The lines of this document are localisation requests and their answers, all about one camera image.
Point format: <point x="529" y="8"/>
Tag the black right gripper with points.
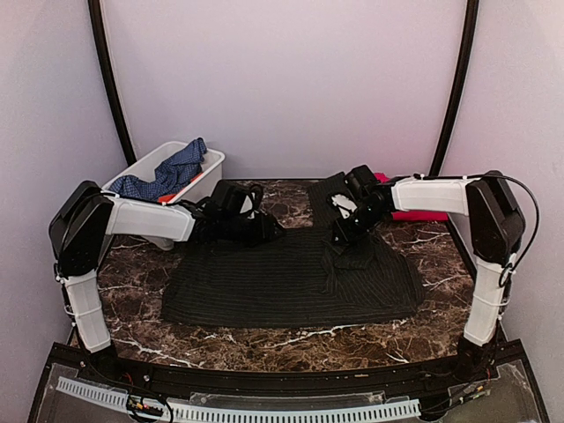
<point x="345" y="233"/>

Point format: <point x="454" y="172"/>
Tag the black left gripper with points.
<point x="264" y="232"/>

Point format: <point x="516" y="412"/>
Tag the red t-shirt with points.
<point x="420" y="216"/>

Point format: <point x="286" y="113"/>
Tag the black striped garment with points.
<point x="298" y="280"/>

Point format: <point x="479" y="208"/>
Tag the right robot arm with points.
<point x="497" y="226"/>

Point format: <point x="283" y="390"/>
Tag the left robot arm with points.
<point x="91" y="215"/>

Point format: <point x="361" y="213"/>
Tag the white plastic laundry bin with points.
<point x="202" y="185"/>

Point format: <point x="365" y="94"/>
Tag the orange red garment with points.
<point x="170" y="198"/>

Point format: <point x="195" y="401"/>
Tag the blue checkered garment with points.
<point x="164" y="171"/>

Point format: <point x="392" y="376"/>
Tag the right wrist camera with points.
<point x="360" y="182"/>

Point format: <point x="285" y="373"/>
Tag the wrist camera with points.
<point x="231" y="199"/>
<point x="360" y="182"/>

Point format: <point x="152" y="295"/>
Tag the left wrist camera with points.
<point x="231" y="199"/>

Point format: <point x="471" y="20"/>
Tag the black frame post right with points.
<point x="457" y="88"/>

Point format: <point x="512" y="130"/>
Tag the black frame post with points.
<point x="457" y="88"/>
<point x="108" y="79"/>

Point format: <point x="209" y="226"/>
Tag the white slotted cable duct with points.
<point x="207" y="407"/>

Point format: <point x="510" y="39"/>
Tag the black front rail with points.
<point x="426" y="378"/>

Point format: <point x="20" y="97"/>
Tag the black frame post left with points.
<point x="108" y="79"/>

